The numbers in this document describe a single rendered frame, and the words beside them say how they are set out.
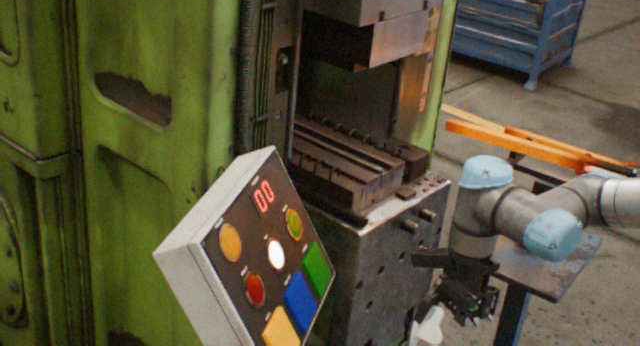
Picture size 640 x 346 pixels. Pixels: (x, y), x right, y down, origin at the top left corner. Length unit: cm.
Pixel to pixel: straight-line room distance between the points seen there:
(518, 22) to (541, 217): 437
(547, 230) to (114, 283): 124
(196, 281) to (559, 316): 222
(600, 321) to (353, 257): 168
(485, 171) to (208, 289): 44
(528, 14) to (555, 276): 348
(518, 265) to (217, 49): 110
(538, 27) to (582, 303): 260
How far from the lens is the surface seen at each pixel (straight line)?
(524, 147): 165
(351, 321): 177
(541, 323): 305
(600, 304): 327
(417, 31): 164
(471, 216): 115
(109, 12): 168
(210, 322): 111
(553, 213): 109
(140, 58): 163
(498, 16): 547
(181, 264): 107
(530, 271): 209
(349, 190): 164
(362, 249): 165
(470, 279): 121
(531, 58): 544
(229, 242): 110
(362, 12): 145
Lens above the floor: 177
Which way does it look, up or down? 27 degrees down
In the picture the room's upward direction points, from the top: 6 degrees clockwise
